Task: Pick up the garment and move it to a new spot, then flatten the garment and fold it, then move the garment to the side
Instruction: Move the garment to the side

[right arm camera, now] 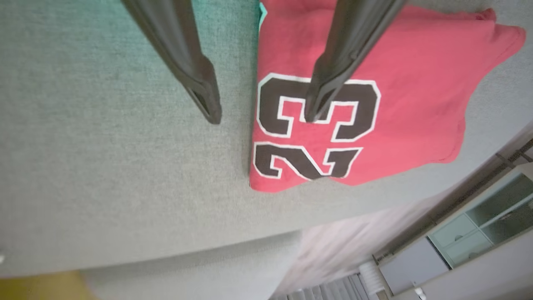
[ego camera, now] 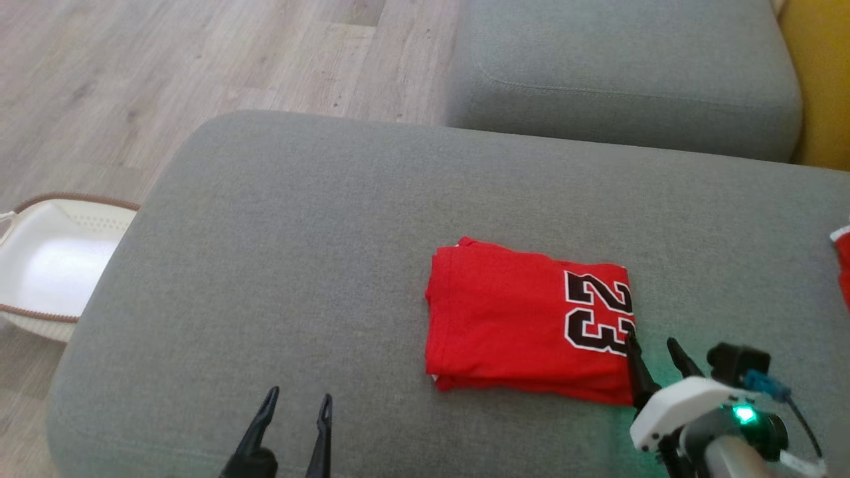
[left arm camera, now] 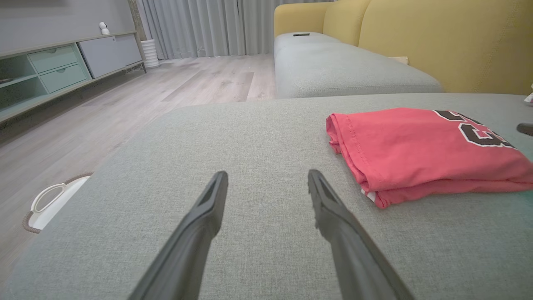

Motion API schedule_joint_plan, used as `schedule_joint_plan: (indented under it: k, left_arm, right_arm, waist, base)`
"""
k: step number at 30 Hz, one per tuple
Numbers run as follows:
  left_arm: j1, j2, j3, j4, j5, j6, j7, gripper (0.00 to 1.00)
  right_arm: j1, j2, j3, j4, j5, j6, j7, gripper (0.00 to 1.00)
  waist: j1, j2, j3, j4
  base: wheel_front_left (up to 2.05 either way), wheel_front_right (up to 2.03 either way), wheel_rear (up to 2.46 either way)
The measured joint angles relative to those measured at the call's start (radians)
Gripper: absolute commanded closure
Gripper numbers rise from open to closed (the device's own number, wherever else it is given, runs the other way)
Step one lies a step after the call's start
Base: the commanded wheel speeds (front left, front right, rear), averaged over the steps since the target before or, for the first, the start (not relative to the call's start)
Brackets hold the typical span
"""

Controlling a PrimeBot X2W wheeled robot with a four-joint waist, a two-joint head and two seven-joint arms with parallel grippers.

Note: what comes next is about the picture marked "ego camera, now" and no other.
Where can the white laundry basket brown rim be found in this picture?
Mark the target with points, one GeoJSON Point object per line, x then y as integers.
{"type": "Point", "coordinates": [53, 265]}

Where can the red shorts white waistband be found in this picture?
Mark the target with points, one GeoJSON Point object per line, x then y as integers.
{"type": "Point", "coordinates": [843, 265]}

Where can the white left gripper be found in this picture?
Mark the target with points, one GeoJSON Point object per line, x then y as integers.
{"type": "Point", "coordinates": [249, 466]}

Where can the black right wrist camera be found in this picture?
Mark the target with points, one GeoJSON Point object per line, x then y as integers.
{"type": "Point", "coordinates": [737, 362]}

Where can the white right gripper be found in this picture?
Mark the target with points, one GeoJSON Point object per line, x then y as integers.
{"type": "Point", "coordinates": [684, 408]}

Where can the grey sofa ottoman cushion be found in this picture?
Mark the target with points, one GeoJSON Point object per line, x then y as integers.
{"type": "Point", "coordinates": [624, 66]}

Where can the yellow armchair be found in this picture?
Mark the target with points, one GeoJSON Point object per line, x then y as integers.
{"type": "Point", "coordinates": [823, 79]}

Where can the red basketball jersey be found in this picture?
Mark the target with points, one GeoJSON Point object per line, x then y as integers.
{"type": "Point", "coordinates": [505, 318]}

